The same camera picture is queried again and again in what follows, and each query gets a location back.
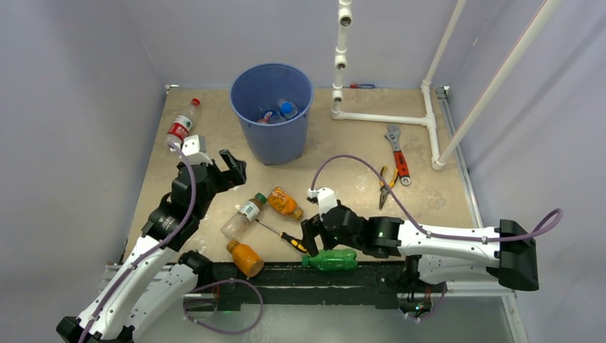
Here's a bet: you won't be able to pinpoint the green plastic bottle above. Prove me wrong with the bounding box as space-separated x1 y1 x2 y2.
301 249 358 272

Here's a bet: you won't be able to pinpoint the orange pouch gold cap bottle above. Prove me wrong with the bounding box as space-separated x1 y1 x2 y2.
267 187 304 221

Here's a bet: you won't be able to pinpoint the large Pepsi bottle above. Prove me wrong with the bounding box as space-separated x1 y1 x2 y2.
257 110 284 124

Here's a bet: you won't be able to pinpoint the small Pepsi bottle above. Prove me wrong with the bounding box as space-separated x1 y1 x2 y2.
277 99 299 120

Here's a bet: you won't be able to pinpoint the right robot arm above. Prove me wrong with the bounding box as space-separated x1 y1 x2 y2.
300 204 540 292

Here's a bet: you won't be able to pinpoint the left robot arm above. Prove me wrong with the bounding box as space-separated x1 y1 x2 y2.
56 149 247 342

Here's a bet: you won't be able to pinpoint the blue plastic bin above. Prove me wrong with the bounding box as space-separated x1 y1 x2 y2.
229 63 314 165

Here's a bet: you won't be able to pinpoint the black yellow screwdriver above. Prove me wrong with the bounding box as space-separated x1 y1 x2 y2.
255 219 308 254

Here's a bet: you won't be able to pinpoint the green cap tea bottle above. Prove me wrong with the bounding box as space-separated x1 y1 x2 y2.
220 193 267 239

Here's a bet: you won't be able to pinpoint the red label clear bottle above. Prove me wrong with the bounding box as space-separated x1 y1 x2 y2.
164 98 201 146

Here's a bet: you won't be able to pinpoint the orange juice bottle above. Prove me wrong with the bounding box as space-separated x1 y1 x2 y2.
226 239 264 278

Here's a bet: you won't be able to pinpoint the red blue screwdriver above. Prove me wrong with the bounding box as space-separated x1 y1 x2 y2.
344 84 376 89

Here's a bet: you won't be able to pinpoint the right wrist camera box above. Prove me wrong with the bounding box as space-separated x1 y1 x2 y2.
307 187 339 216

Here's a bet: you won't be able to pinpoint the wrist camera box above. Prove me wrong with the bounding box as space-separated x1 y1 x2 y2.
307 187 339 216
177 134 213 165

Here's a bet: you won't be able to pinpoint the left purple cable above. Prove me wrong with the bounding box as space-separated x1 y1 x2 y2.
75 141 197 343

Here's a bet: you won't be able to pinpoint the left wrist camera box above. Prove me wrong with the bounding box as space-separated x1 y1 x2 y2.
177 134 213 165

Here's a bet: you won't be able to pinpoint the yellow handled pliers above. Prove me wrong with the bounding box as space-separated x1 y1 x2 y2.
378 166 399 210

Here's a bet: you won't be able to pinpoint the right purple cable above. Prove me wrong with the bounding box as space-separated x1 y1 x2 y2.
309 154 565 242

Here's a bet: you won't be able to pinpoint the red handled adjustable wrench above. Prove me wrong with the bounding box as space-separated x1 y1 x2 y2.
384 124 411 187

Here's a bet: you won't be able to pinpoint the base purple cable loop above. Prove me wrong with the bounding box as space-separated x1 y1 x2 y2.
182 281 263 337

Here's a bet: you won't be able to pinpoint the white PVC pipe frame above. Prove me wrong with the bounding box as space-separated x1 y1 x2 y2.
331 0 561 171

